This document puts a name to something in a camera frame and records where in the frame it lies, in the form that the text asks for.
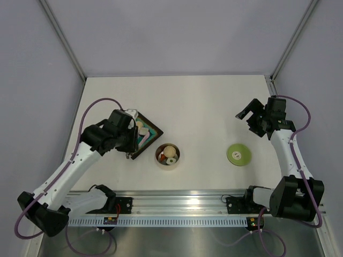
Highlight sushi roll piece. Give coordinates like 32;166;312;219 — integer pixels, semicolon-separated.
166;158;177;165

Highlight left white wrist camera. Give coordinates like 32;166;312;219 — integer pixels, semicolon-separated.
125;109;139;120

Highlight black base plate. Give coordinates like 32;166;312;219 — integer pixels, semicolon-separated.
87;196;133;214
221;195;254;214

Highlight steel round bowl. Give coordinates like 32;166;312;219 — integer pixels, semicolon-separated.
154;143;181;170

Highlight green round lid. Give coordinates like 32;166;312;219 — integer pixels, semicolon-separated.
226;143;252;167

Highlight right aluminium frame post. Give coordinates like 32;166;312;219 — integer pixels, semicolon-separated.
270;0;320;83

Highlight left aluminium frame post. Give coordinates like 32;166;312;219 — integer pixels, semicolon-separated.
39;0;87;84

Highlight aluminium mounting rail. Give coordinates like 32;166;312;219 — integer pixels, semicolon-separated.
64;189;326;216

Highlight black teal lunch tray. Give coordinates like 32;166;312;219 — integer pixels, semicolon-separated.
130;112;163;160

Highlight pink metal tongs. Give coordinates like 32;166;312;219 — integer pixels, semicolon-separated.
138;132;150;148

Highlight aluminium frame post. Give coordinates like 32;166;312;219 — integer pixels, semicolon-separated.
270;0;320;83
39;0;87;84

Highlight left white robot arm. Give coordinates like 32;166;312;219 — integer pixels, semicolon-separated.
17;109;138;237

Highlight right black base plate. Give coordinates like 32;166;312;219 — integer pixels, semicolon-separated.
221;195;254;214

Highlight white rice triangle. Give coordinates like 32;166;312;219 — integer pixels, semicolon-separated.
139;127;150;136

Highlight beige bun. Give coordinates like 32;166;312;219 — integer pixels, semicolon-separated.
136;121;144;129
163;146;176;158

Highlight white slotted cable duct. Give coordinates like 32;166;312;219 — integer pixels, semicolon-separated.
69;216;248;228

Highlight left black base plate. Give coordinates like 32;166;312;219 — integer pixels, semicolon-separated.
87;196;133;214

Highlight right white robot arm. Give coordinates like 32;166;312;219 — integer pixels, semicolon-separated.
236;95;325;228

